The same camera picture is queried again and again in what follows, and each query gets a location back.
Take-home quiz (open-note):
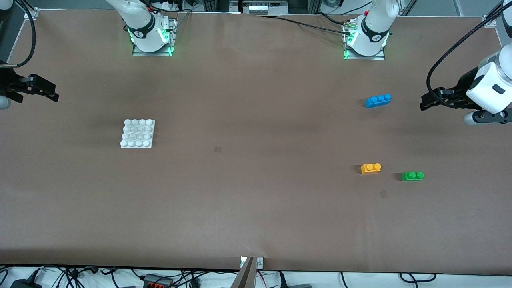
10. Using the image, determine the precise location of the long black table cable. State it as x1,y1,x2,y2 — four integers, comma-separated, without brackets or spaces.
255,14,353,35

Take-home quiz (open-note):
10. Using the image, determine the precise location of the white studded base plate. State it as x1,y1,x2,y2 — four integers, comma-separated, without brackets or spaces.
120,119,156,149

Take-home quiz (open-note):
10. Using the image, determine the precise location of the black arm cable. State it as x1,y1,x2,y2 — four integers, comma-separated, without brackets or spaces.
426,1,512,96
0,0,37,68

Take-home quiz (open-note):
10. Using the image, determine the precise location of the black looped floor cable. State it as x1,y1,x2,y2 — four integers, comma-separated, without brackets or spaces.
399,272,438,283

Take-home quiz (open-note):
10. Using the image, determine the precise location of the black adapter with orange clips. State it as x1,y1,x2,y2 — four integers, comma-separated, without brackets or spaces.
143,273,174,288

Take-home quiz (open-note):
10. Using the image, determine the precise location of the black power adapter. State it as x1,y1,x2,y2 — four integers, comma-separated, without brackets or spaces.
10,268,43,288

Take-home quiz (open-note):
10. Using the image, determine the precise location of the blue toy block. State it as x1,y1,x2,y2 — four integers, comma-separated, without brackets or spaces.
365,94,392,109

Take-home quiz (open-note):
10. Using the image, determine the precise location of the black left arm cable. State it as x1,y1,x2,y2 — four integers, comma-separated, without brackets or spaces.
426,1,512,96

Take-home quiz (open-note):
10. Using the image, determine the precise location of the brown wedge-shaped post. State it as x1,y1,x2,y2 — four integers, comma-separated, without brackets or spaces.
233,257,255,288

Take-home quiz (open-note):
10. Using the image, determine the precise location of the white power strip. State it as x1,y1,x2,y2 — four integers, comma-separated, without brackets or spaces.
239,0,289,15

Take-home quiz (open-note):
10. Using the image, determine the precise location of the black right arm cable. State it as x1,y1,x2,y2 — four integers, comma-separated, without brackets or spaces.
0,0,37,68

